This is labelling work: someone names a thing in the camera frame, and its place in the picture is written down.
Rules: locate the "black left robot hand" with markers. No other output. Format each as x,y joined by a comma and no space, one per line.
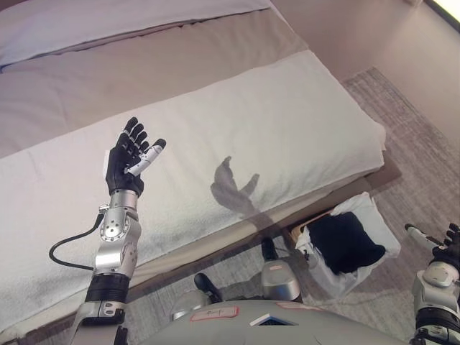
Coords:
120,170

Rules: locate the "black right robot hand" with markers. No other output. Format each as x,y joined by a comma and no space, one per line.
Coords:
447,251

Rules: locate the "black garment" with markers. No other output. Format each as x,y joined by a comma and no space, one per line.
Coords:
345,240

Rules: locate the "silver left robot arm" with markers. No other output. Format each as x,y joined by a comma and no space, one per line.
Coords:
115,248

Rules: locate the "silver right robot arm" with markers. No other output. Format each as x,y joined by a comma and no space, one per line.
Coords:
435,294

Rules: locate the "bed with white blanket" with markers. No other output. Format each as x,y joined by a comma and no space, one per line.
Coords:
233,125

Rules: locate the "white bed sheet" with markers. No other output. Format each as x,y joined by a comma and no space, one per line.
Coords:
108,21

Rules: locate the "white printed fabric bag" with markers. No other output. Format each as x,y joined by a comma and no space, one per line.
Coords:
377,223

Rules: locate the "beige duvet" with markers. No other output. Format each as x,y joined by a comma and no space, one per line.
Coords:
143,72

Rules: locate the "silver left robot leg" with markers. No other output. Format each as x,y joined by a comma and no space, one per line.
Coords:
196,302

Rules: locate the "silver robot leg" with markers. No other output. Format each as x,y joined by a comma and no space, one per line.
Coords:
196,302
278,280

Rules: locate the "silver right robot leg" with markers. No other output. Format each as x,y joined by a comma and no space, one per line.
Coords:
278,280

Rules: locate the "grey robot torso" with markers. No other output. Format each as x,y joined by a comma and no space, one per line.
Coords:
269,330

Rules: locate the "brown wooden bed frame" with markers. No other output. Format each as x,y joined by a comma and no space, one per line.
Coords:
381,179

